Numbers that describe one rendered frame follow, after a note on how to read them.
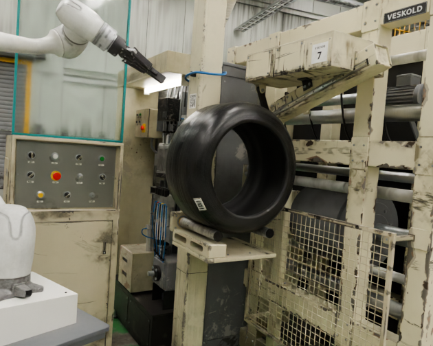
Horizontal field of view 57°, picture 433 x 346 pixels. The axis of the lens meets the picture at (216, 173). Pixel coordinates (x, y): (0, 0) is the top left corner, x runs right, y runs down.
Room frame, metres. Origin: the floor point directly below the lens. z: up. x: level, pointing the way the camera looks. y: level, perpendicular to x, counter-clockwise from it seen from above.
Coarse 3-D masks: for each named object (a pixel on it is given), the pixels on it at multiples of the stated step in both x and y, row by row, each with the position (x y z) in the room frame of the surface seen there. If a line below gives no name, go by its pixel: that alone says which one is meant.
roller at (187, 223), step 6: (180, 222) 1.96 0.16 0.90; (186, 222) 1.91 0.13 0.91; (192, 222) 1.87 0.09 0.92; (186, 228) 1.93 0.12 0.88; (192, 228) 1.85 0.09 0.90; (198, 228) 1.81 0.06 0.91; (204, 228) 1.77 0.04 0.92; (210, 228) 1.75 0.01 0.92; (204, 234) 1.75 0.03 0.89; (210, 234) 1.71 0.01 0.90; (216, 234) 1.69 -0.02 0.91; (222, 234) 1.70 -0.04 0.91; (216, 240) 1.69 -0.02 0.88
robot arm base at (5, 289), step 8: (0, 280) 1.22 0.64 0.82; (8, 280) 1.23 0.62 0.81; (16, 280) 1.24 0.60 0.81; (24, 280) 1.27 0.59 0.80; (0, 288) 1.21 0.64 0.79; (8, 288) 1.22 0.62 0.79; (16, 288) 1.23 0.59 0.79; (24, 288) 1.22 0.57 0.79; (32, 288) 1.28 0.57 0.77; (40, 288) 1.30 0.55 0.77; (0, 296) 1.19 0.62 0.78; (8, 296) 1.21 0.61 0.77; (16, 296) 1.22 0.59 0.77; (24, 296) 1.21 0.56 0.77
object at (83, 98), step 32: (32, 0) 1.98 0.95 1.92; (96, 0) 2.14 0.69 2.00; (128, 0) 2.23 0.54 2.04; (32, 32) 1.99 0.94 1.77; (128, 32) 2.22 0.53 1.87; (32, 64) 1.99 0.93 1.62; (64, 64) 2.06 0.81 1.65; (96, 64) 2.15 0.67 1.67; (32, 96) 1.99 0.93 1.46; (64, 96) 2.07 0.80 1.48; (96, 96) 2.15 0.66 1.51; (32, 128) 2.00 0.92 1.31; (64, 128) 2.07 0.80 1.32; (96, 128) 2.16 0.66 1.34
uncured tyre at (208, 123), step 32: (192, 128) 1.71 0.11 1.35; (224, 128) 1.68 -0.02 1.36; (256, 128) 2.07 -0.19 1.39; (192, 160) 1.64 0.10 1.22; (256, 160) 2.12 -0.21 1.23; (288, 160) 1.86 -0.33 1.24; (192, 192) 1.65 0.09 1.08; (256, 192) 2.10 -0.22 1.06; (288, 192) 1.87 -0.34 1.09; (224, 224) 1.71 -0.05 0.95; (256, 224) 1.79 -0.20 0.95
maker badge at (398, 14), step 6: (408, 6) 1.72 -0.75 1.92; (414, 6) 1.69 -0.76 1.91; (420, 6) 1.67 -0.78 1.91; (426, 6) 1.65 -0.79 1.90; (390, 12) 1.79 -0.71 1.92; (396, 12) 1.76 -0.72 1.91; (402, 12) 1.74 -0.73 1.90; (408, 12) 1.71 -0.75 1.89; (414, 12) 1.69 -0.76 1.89; (420, 12) 1.67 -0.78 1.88; (384, 18) 1.81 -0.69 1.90; (390, 18) 1.79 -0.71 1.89; (396, 18) 1.76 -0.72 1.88; (402, 18) 1.74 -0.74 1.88
